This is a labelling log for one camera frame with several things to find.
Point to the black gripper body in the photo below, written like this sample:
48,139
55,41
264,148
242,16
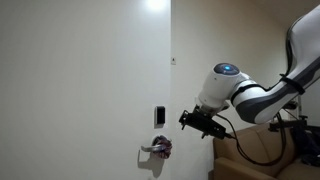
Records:
200,120

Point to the dark red cloth wrap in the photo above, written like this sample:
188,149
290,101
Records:
164,146

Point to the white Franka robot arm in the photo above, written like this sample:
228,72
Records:
266,90

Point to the black door card reader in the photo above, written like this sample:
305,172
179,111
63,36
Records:
160,115

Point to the brown sofa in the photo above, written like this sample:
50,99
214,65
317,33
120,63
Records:
253,156

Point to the dark bag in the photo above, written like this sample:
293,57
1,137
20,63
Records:
308,146

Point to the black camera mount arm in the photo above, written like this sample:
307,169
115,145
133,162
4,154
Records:
293,124

